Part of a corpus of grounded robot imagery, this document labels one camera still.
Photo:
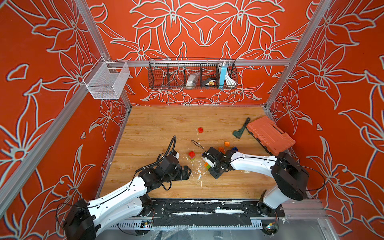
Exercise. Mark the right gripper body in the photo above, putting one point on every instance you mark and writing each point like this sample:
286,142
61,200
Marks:
215,171

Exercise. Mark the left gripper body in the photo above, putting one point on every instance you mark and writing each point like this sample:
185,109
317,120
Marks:
178,174

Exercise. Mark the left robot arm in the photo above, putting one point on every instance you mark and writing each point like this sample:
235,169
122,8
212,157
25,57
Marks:
88,219

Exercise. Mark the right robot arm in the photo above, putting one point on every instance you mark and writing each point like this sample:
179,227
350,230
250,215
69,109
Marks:
290,177

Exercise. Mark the dark green clamp tool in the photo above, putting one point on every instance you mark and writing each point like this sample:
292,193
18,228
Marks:
238,133

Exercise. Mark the red plastic tool case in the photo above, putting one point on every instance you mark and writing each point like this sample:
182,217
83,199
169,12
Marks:
270,136

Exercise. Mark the black small box in basket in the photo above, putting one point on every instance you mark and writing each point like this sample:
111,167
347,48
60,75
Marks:
210,82

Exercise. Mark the plastic bag in basket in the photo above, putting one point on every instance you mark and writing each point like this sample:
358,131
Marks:
192,81

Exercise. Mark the clear plastic bin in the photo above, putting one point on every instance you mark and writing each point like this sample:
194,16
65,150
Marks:
107,83

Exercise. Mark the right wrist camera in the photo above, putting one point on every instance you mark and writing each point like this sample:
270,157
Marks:
210,160

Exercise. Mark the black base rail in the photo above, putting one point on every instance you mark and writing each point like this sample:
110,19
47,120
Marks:
213,213

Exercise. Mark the black wire basket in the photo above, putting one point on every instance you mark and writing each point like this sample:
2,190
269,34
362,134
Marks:
168,73

